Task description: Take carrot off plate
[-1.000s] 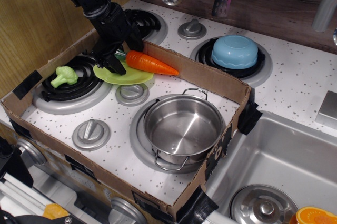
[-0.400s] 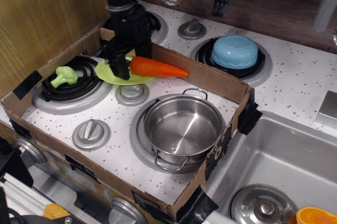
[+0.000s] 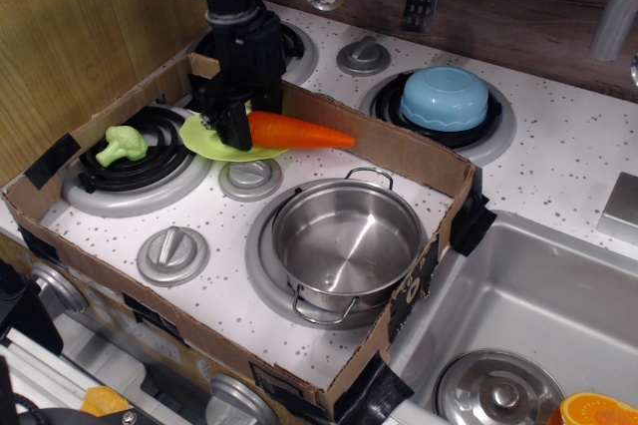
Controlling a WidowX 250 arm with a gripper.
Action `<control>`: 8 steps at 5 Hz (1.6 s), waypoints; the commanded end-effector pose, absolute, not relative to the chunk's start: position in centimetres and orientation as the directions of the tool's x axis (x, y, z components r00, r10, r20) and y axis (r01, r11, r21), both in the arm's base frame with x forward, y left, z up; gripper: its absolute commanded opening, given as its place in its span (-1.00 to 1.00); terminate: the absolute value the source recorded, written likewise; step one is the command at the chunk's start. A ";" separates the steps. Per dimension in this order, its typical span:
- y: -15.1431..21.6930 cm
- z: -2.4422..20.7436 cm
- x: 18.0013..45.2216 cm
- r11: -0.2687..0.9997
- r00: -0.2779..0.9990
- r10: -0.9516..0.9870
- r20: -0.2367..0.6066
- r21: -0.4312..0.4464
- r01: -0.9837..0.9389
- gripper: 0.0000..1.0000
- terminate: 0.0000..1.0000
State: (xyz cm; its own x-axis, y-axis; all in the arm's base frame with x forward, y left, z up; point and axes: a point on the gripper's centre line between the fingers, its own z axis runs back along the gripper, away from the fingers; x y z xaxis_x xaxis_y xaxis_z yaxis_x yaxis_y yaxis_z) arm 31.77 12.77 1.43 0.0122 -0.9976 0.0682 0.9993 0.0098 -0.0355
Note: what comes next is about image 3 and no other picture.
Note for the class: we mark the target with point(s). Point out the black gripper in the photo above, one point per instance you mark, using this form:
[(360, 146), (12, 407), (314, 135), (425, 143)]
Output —
[(250, 54)]

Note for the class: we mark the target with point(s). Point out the orange toy carrot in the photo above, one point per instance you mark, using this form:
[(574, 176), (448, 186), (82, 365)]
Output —
[(276, 131)]

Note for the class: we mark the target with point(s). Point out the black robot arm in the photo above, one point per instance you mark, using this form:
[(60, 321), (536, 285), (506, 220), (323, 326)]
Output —
[(229, 7)]

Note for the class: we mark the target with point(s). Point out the light green plastic plate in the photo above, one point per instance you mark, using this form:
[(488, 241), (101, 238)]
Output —
[(207, 143)]

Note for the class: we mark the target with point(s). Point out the silver stove knob centre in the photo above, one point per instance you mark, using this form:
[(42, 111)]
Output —
[(250, 181)]

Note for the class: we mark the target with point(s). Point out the silver stove knob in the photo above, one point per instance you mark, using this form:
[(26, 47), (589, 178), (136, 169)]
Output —
[(364, 58), (173, 256), (250, 181)]

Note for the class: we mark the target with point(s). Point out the black front left burner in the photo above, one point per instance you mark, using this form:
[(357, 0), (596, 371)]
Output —
[(166, 154)]

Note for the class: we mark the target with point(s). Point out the silver stove knob rear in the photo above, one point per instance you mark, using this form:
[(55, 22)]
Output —
[(364, 58)]

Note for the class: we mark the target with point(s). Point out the green toy broccoli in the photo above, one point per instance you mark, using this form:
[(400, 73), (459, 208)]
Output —
[(123, 142)]

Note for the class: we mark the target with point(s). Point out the black rear right burner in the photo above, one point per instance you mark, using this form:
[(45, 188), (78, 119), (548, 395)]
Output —
[(384, 104)]

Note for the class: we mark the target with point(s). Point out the stainless steel pot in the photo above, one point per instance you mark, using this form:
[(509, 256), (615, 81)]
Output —
[(345, 244)]

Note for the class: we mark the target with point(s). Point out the silver stove knob front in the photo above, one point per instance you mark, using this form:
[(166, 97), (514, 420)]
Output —
[(173, 256)]

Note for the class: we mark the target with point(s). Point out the light blue plastic bowl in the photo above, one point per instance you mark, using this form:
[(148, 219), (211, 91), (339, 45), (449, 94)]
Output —
[(445, 99)]

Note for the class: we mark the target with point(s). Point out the brown cardboard fence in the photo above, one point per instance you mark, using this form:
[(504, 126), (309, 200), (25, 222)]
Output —
[(237, 315)]

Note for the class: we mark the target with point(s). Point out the silver oven knob left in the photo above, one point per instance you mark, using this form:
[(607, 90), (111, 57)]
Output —
[(57, 293)]

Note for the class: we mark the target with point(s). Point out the silver oven knob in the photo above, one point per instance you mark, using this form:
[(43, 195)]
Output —
[(232, 402), (57, 293)]

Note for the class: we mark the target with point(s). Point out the silver oven knob right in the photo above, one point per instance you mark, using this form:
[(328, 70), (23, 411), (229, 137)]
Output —
[(232, 402)]

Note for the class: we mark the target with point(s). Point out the black device lower left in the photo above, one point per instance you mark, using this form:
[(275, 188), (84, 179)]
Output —
[(22, 309)]

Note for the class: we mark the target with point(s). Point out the orange yellow toy piece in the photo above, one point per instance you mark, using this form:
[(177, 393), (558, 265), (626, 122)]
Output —
[(102, 400)]

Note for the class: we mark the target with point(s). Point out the silver faucet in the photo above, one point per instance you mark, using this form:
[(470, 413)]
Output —
[(613, 28)]

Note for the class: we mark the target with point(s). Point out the silver pot lid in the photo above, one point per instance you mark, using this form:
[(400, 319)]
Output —
[(489, 386)]

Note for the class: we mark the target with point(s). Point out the grey metal sink basin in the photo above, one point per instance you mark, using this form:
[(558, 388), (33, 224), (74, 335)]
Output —
[(563, 303)]

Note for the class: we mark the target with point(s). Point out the grey block on counter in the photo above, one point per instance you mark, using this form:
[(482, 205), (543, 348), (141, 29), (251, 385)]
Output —
[(619, 217)]

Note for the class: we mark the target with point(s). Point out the toy orange half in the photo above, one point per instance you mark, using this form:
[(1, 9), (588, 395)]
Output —
[(588, 408)]

